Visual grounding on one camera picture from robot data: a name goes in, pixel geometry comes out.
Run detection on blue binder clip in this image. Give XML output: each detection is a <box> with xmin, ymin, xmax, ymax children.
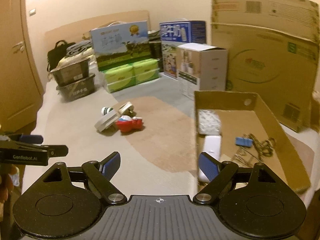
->
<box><xmin>235</xmin><ymin>137</ymin><xmax>253</xmax><ymax>148</ymax></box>

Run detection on clear plastic box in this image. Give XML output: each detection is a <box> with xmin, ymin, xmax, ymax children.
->
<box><xmin>198</xmin><ymin>109</ymin><xmax>221</xmax><ymax>135</ymax></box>

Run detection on red white toy figure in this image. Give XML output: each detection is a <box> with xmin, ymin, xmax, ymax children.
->
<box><xmin>116</xmin><ymin>115</ymin><xmax>143</xmax><ymax>133</ymax></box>

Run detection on green white small jar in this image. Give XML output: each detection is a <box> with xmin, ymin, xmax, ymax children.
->
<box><xmin>101</xmin><ymin>107</ymin><xmax>113</xmax><ymax>115</ymax></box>

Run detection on beige plug adapter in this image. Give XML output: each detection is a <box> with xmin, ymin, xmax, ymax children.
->
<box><xmin>118</xmin><ymin>101</ymin><xmax>134</xmax><ymax>116</ymax></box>

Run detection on person left hand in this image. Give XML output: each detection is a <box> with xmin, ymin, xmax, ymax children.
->
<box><xmin>0</xmin><ymin>165</ymin><xmax>18</xmax><ymax>204</ymax></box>

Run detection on wooden door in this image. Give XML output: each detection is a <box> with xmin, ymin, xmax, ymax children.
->
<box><xmin>1</xmin><ymin>0</ymin><xmax>44</xmax><ymax>132</ymax></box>

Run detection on shallow cardboard tray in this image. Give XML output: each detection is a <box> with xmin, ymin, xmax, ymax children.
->
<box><xmin>194</xmin><ymin>90</ymin><xmax>312</xmax><ymax>194</ymax></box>

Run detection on lower black crate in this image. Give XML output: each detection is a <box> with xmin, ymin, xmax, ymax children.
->
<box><xmin>56</xmin><ymin>73</ymin><xmax>95</xmax><ymax>102</ymax></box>

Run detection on black crate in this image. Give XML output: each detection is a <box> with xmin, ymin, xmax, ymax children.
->
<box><xmin>50</xmin><ymin>58</ymin><xmax>89</xmax><ymax>86</ymax></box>
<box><xmin>56</xmin><ymin>73</ymin><xmax>95</xmax><ymax>102</ymax></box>

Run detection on upper black crate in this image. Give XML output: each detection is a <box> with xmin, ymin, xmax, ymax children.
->
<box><xmin>50</xmin><ymin>58</ymin><xmax>89</xmax><ymax>86</ymax></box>

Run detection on black bag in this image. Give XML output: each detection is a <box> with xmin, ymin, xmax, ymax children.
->
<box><xmin>47</xmin><ymin>40</ymin><xmax>75</xmax><ymax>72</ymax></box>

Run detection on green tissue pack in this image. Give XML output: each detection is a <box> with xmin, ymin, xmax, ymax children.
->
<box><xmin>102</xmin><ymin>59</ymin><xmax>159</xmax><ymax>93</ymax></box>

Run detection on folded grey clothes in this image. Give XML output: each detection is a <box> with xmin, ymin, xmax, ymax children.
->
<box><xmin>66</xmin><ymin>40</ymin><xmax>92</xmax><ymax>57</ymax></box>

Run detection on white humidifier box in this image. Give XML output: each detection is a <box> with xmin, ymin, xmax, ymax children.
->
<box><xmin>176</xmin><ymin>43</ymin><xmax>228</xmax><ymax>100</ymax></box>

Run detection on wooden headboard panel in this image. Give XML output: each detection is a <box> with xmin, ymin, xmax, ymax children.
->
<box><xmin>44</xmin><ymin>10</ymin><xmax>151</xmax><ymax>52</ymax></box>

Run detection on green pasture milk box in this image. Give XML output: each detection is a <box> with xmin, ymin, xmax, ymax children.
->
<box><xmin>90</xmin><ymin>21</ymin><xmax>151</xmax><ymax>71</ymax></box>

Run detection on large brown cardboard box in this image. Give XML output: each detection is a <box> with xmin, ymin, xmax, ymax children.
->
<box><xmin>211</xmin><ymin>0</ymin><xmax>319</xmax><ymax>131</ymax></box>

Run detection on blue milk carton box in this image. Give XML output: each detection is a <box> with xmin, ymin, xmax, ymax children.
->
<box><xmin>159</xmin><ymin>21</ymin><xmax>207</xmax><ymax>79</ymax></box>

